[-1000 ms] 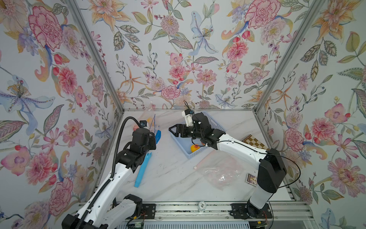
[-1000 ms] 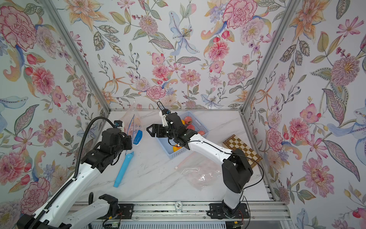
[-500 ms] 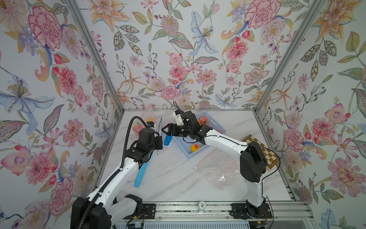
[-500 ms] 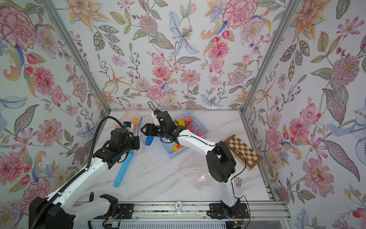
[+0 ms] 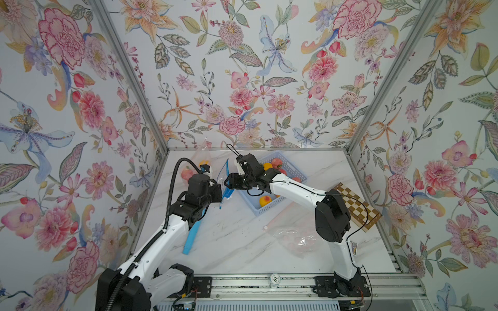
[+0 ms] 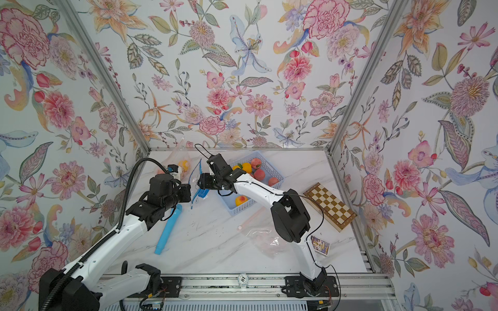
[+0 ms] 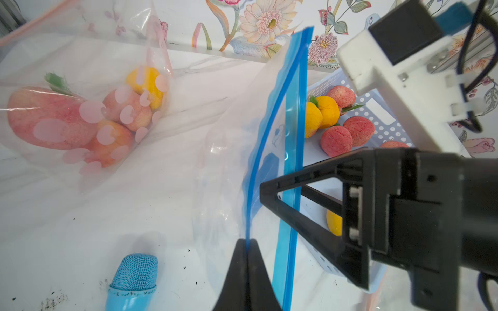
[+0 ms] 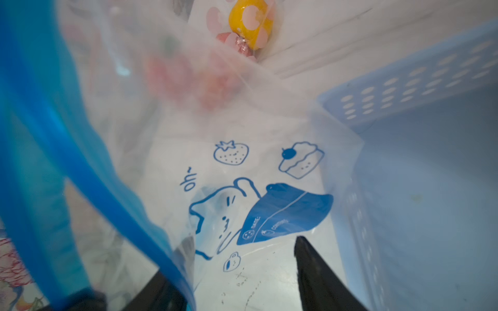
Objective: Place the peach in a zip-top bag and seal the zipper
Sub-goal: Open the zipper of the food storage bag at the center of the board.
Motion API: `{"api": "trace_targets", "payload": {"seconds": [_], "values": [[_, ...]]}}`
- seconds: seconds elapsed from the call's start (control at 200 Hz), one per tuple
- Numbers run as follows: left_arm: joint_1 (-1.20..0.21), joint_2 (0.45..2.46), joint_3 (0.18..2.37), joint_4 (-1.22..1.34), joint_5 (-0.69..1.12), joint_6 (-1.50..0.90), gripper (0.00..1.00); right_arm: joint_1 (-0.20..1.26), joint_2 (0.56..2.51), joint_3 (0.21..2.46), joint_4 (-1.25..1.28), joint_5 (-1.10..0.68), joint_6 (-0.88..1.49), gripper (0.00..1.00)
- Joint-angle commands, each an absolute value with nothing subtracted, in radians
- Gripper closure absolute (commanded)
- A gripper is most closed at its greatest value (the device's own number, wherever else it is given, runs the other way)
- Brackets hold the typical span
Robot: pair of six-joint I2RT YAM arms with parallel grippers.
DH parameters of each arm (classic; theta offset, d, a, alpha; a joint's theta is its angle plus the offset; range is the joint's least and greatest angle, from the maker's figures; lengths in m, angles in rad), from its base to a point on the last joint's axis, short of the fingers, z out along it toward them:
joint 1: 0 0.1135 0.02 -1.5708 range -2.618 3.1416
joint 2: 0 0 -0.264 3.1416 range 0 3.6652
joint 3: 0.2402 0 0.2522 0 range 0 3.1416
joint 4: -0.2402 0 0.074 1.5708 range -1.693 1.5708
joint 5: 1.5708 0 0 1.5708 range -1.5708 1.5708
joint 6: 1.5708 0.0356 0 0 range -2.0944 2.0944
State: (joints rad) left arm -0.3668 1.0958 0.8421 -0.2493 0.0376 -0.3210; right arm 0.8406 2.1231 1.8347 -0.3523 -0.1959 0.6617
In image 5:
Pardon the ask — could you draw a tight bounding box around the blue toy microphone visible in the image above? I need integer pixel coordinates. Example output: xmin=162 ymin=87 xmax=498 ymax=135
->
xmin=182 ymin=221 xmax=202 ymax=255

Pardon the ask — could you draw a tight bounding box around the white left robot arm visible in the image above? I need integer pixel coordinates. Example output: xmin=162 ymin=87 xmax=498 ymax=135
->
xmin=95 ymin=174 xmax=223 ymax=310

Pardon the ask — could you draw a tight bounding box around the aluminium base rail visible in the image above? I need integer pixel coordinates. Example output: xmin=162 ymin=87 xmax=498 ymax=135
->
xmin=155 ymin=273 xmax=432 ymax=310

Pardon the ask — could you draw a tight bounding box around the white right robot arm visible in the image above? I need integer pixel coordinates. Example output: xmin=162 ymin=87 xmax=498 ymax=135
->
xmin=224 ymin=154 xmax=361 ymax=289

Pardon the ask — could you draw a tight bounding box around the light blue perforated basket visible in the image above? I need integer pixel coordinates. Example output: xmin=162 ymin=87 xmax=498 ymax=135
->
xmin=235 ymin=150 xmax=308 ymax=217

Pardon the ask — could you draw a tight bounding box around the aluminium corner post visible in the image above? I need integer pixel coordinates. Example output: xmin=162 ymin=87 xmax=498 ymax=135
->
xmin=89 ymin=0 xmax=169 ymax=156
xmin=344 ymin=0 xmax=439 ymax=156

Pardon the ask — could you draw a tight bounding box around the clear blue-zipper zip bag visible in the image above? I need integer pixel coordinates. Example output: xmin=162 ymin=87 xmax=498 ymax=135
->
xmin=216 ymin=158 xmax=233 ymax=209

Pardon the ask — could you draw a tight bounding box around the aluminium left corner post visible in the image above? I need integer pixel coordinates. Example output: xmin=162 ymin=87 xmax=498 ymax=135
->
xmin=89 ymin=0 xmax=169 ymax=156

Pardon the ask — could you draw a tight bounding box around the wooden chessboard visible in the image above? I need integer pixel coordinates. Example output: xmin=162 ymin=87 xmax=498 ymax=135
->
xmin=333 ymin=183 xmax=382 ymax=232

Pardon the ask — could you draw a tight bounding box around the clear pink-zipper zip bag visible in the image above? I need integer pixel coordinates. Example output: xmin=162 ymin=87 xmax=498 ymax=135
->
xmin=180 ymin=139 xmax=212 ymax=185

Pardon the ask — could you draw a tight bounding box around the black corrugated cable hose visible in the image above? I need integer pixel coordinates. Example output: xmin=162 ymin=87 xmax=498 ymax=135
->
xmin=104 ymin=157 xmax=201 ymax=311

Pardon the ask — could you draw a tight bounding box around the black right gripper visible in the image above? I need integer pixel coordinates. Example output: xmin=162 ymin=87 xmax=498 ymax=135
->
xmin=224 ymin=174 xmax=258 ymax=190

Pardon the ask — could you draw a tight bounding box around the pink peach in basket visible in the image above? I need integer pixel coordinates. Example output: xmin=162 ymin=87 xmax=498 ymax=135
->
xmin=271 ymin=158 xmax=283 ymax=170

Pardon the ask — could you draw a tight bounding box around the aluminium right corner post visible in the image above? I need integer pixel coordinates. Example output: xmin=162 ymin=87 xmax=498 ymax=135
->
xmin=344 ymin=0 xmax=439 ymax=156

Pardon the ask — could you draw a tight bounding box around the crumpled clear pink bag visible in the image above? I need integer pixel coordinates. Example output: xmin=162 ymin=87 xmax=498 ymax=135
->
xmin=264 ymin=203 xmax=328 ymax=259

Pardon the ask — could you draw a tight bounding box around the yellow red peach front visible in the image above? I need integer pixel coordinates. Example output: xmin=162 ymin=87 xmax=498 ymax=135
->
xmin=259 ymin=196 xmax=272 ymax=207

